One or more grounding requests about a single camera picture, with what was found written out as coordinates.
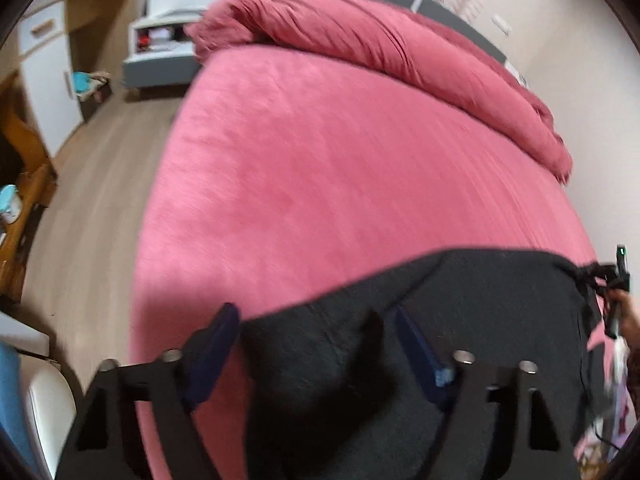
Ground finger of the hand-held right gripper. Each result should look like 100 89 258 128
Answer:
584 262 619 291

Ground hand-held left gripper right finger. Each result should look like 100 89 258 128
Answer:
394 306 576 480

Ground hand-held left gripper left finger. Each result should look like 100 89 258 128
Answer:
55 302 243 480

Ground black pants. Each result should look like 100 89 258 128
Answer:
240 247 608 480

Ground person's right hand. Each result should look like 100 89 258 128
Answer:
619 290 640 356

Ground printed white cloth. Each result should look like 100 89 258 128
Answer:
575 330 640 466

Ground white chair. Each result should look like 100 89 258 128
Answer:
0 310 78 480

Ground pink bed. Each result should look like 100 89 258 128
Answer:
127 45 616 480

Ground blue cloth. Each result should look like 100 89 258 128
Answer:
0 340 41 476

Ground wooden table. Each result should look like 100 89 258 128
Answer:
0 75 58 301

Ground teal and white cup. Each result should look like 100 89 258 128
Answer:
0 185 23 226

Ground white nightstand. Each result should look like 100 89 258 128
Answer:
122 7 208 91

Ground pink duvet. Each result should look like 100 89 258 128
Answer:
185 0 573 183

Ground wooden desk with white drawers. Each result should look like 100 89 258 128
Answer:
17 0 146 158

